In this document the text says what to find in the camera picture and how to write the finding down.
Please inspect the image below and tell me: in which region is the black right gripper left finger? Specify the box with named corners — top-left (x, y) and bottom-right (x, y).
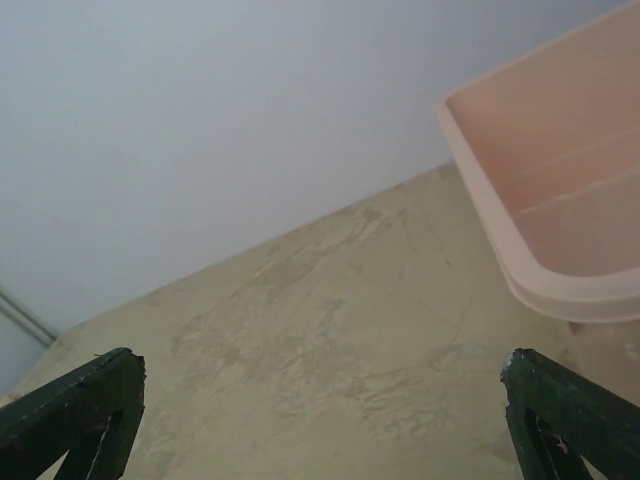
top-left (1, 348), bottom-right (146, 479)

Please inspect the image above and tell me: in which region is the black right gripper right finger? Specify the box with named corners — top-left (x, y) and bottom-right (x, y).
top-left (501, 348), bottom-right (639, 479)

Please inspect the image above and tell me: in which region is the pink plastic bin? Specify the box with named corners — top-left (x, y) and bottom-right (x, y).
top-left (437, 1), bottom-right (639, 324)

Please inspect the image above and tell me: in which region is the left rear aluminium frame post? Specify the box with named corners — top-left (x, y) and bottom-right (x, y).
top-left (0, 287), bottom-right (59, 347)

